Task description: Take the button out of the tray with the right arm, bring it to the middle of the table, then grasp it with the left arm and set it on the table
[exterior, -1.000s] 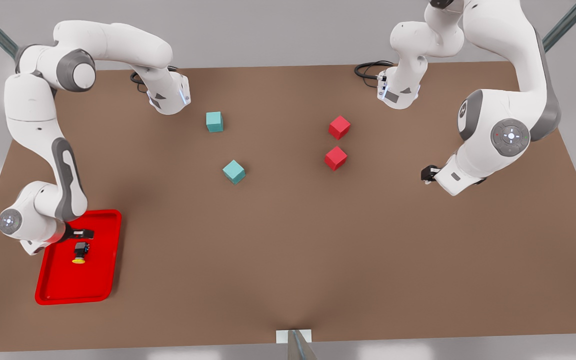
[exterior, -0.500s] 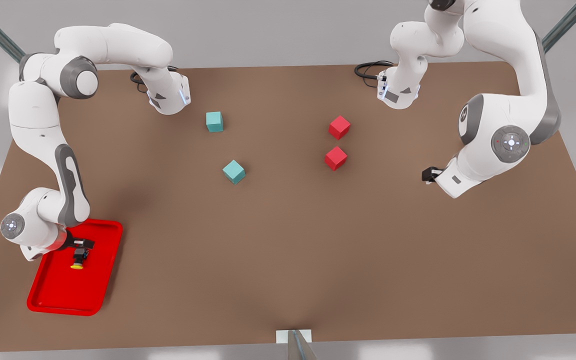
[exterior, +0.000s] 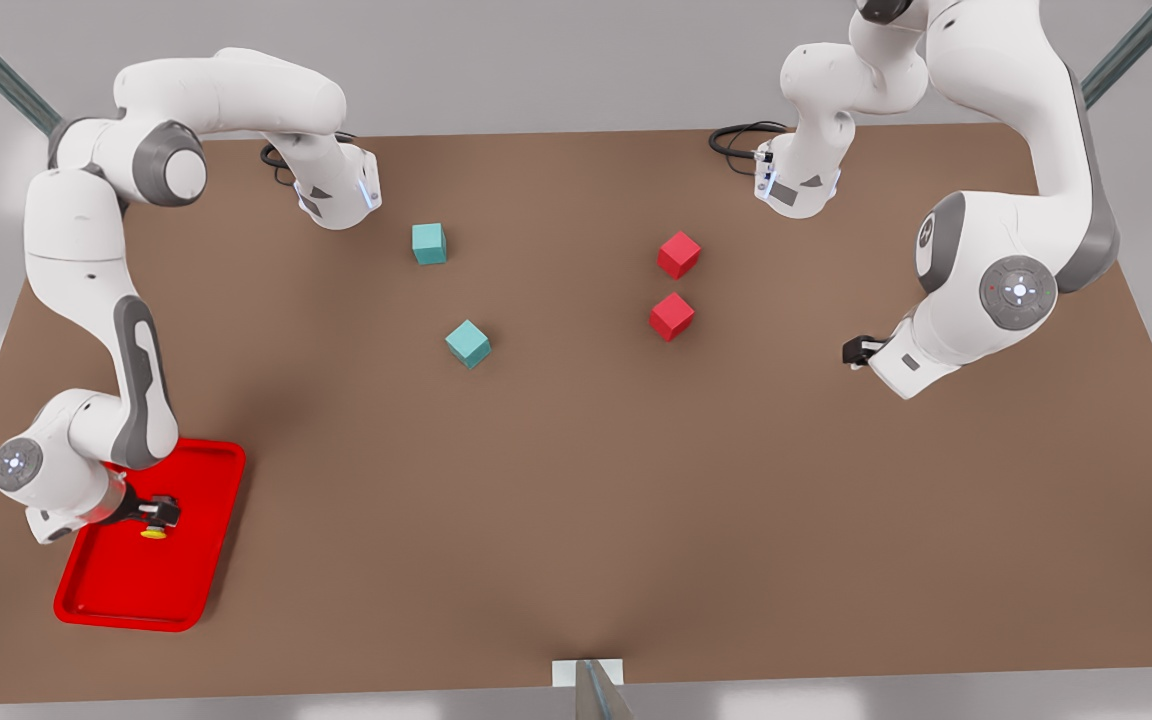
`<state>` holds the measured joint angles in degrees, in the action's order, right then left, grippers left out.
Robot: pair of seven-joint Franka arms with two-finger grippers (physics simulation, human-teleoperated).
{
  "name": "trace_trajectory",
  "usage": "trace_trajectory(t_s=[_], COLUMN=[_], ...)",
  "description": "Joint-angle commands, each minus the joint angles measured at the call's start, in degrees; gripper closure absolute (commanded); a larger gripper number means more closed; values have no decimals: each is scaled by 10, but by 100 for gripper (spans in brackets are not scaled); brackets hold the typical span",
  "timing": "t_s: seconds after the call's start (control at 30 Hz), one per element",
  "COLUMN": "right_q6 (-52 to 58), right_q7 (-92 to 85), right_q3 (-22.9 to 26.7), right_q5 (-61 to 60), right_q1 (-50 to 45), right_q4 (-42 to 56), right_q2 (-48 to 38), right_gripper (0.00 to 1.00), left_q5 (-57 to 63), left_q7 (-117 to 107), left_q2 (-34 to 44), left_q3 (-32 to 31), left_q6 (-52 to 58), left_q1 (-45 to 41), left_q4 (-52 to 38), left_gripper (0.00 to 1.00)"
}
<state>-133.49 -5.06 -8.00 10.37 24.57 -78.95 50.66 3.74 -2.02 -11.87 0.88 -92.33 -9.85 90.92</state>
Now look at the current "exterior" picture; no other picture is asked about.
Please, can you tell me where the red cube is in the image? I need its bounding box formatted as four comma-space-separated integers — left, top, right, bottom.
657, 231, 703, 280
649, 292, 696, 343

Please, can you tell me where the black cable loop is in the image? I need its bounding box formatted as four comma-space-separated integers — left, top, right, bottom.
259, 131, 359, 188
708, 121, 790, 178

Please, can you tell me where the white post foot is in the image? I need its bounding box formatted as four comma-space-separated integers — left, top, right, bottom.
551, 659, 626, 688

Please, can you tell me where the red plastic tray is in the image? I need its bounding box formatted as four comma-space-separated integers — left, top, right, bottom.
53, 438, 247, 633

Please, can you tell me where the teal cube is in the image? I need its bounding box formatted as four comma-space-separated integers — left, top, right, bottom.
445, 319, 492, 370
411, 222, 449, 266

